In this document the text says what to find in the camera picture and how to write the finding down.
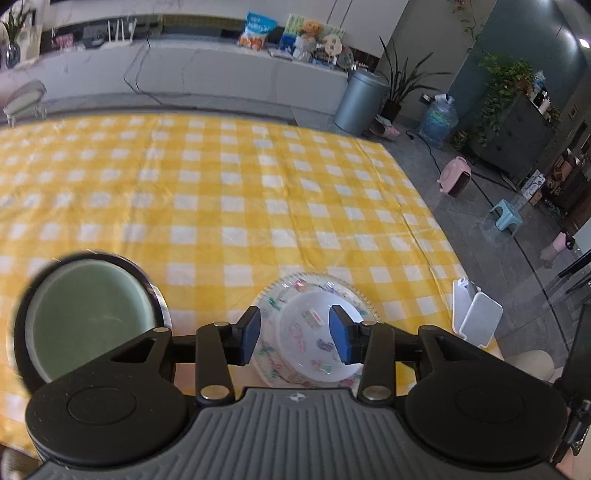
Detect beige stool cushion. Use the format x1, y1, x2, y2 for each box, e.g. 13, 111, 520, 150
502, 350, 556, 385

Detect small white printed bowl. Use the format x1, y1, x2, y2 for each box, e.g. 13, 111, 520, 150
277, 288, 366, 380

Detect light blue plastic stool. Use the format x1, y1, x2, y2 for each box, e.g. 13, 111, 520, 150
489, 198, 525, 237

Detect blue snack bag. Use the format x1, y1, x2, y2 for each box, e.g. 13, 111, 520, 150
237, 11, 279, 51

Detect green printed box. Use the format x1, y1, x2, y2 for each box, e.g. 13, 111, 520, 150
278, 14, 306, 52

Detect grey metal trash bin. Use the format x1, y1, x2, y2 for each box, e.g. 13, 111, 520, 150
333, 69, 391, 137

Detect grey cabinet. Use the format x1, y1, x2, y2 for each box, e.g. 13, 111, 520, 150
470, 93, 557, 186

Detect blue water jug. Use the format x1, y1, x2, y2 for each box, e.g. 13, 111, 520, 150
418, 93, 461, 149

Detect green bowl with black rim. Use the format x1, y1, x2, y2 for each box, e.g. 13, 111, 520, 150
13, 251, 174, 398

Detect white patterned paper plate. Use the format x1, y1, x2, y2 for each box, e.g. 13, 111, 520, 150
252, 272, 382, 393

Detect oval back metal chair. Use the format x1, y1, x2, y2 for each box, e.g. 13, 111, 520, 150
3, 79, 48, 128

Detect white low counter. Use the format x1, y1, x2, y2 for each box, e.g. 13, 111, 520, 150
0, 36, 350, 127

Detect long leaf potted plant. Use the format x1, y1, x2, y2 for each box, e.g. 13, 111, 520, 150
378, 36, 454, 123

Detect blue white vase with plant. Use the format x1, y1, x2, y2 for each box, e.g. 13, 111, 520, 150
1, 4, 34, 70

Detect pink slippers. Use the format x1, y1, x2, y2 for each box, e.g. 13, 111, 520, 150
368, 114, 402, 142

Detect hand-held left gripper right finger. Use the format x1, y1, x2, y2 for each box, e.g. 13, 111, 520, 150
328, 305, 496, 402

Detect leafy green trailing plant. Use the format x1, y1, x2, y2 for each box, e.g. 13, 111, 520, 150
477, 52, 540, 141

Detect white plastic case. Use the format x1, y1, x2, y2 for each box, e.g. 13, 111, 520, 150
451, 277, 504, 348

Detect white fruit pattern plate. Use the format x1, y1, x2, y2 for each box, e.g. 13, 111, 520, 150
254, 295, 370, 391

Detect green ceramic bowl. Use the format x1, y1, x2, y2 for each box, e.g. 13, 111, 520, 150
30, 261, 163, 384

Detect black floor cable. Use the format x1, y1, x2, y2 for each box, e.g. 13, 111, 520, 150
405, 130, 520, 191

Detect yellow checkered tablecloth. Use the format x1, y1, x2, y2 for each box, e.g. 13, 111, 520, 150
0, 113, 503, 450

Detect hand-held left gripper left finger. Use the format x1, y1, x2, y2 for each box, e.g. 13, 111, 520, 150
110, 305, 262, 402

